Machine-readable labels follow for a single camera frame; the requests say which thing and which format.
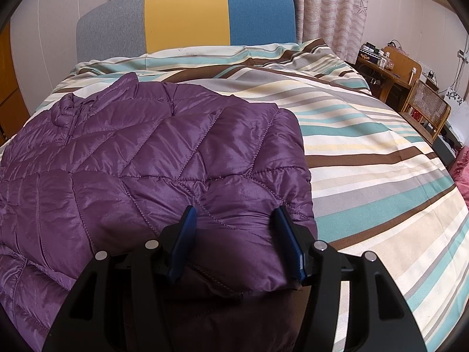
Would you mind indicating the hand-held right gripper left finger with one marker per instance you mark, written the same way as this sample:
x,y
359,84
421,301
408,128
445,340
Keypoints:
x,y
180,249

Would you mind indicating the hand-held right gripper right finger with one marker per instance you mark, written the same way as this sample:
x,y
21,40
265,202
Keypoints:
x,y
291,249

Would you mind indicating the purple quilted jacket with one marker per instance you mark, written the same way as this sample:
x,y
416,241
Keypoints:
x,y
146,154

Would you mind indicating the striped bed blanket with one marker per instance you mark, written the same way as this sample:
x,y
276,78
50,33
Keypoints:
x,y
366,154

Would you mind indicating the pink cloth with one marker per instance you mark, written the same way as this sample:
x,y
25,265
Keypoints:
x,y
462,176

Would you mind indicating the wooden wicker chair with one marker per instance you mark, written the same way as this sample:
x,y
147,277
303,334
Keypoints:
x,y
427,99

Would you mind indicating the white floral bag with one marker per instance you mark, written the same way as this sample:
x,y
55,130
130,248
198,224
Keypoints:
x,y
456,95

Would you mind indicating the grey yellow blue headboard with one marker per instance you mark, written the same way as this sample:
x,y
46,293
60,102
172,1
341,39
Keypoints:
x,y
183,18

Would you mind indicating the orange wooden wardrobe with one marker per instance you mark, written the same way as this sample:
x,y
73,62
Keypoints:
x,y
9,88

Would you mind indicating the pink patterned curtain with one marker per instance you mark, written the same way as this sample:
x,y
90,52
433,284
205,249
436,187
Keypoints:
x,y
329,7

